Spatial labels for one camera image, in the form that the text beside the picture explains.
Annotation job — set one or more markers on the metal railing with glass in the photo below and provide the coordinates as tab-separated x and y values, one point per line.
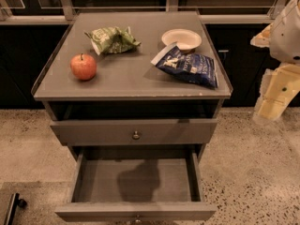
211	11

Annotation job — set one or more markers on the gray drawer cabinet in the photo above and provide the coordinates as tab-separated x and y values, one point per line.
127	85

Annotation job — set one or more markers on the black object floor corner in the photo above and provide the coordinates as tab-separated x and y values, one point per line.
15	202

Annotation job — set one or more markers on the closed gray top drawer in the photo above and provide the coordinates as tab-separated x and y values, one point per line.
119	132

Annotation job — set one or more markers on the blue potato chip bag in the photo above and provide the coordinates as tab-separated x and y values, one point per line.
187	67

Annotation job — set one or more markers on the round metal middle knob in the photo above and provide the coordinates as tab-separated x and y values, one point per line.
136	221

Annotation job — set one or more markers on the red apple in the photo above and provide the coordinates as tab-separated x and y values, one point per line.
83	66

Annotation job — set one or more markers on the round metal top knob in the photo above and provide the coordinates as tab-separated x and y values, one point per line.
136	135

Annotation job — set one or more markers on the round metal knob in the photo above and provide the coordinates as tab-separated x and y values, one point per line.
136	135
136	221

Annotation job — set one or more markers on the open gray middle drawer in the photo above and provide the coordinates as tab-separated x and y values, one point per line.
146	186

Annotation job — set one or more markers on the green jalapeno chip bag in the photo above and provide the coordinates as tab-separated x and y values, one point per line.
112	40

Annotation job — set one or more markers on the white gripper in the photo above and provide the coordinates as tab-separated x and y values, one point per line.
287	37

